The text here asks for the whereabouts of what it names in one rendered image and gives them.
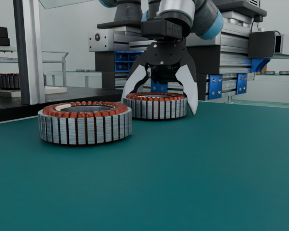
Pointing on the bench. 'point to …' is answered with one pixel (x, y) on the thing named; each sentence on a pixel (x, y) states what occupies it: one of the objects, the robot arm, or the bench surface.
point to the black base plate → (21, 109)
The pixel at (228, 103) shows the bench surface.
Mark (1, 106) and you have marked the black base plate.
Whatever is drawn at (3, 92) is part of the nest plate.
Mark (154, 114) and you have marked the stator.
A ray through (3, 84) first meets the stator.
